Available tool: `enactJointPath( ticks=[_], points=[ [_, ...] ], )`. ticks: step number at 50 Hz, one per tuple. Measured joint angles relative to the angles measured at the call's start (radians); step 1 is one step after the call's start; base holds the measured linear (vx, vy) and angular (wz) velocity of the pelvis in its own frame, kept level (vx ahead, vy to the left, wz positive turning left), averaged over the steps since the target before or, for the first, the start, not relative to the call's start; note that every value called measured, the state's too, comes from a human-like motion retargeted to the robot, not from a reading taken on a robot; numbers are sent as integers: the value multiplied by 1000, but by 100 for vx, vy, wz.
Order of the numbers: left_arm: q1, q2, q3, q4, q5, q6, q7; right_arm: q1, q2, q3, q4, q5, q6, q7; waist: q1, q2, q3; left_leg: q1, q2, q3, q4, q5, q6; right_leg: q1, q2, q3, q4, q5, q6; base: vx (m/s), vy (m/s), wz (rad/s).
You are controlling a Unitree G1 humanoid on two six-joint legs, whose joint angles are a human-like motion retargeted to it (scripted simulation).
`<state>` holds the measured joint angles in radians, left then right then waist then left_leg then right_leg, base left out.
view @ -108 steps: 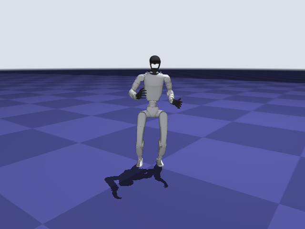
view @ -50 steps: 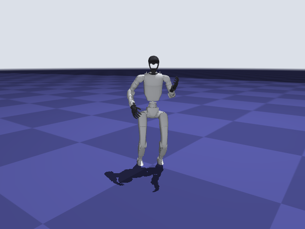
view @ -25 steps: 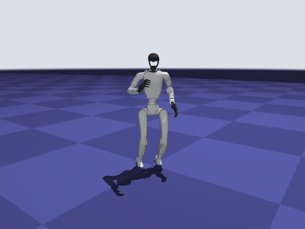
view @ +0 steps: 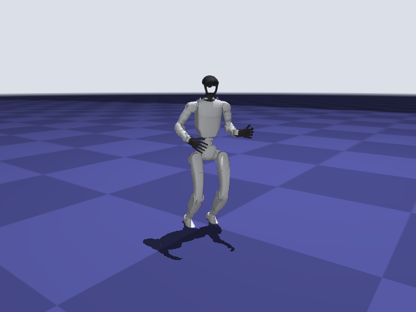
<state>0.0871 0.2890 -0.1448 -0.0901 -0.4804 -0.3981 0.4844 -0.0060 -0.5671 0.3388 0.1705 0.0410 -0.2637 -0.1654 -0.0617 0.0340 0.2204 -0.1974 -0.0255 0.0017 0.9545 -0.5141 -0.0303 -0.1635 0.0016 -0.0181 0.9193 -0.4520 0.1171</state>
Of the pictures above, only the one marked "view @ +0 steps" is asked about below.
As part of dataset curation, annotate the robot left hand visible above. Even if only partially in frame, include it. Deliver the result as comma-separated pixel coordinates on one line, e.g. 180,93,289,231
235,124,254,138

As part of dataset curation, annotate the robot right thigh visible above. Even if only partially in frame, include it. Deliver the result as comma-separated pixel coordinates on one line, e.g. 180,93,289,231
188,151,204,203

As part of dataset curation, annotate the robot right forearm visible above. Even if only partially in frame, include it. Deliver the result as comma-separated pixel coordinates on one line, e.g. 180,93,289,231
174,123,191,143

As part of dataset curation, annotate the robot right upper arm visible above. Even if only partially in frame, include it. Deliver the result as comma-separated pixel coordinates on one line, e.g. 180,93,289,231
177,101,198,129

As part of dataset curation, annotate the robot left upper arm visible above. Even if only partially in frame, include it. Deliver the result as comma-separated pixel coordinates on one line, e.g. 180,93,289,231
221,101,233,132

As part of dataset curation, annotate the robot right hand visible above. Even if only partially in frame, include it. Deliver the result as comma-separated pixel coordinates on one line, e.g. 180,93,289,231
187,136,208,153

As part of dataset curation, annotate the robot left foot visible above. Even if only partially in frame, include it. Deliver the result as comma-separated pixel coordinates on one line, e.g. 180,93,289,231
206,212,218,224

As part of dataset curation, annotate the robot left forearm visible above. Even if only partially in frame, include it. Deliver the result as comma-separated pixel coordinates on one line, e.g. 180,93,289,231
228,125,239,137

